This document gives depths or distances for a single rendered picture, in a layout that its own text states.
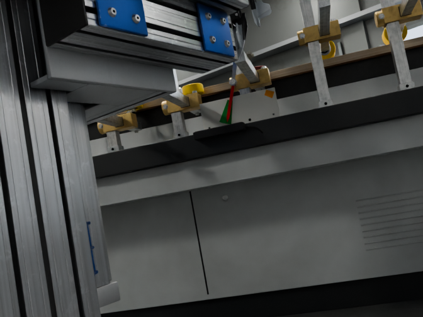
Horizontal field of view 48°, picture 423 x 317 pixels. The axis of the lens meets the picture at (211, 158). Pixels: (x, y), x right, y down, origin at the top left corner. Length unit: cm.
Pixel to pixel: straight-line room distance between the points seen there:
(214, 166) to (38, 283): 102
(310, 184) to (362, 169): 19
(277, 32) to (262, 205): 566
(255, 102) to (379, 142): 42
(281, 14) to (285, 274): 584
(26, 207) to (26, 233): 3
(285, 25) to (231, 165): 575
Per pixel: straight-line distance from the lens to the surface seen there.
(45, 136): 75
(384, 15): 166
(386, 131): 161
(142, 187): 171
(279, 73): 181
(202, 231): 186
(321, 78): 161
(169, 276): 192
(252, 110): 160
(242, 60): 134
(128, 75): 81
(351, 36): 674
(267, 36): 740
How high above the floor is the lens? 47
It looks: 5 degrees up
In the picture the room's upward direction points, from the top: 10 degrees counter-clockwise
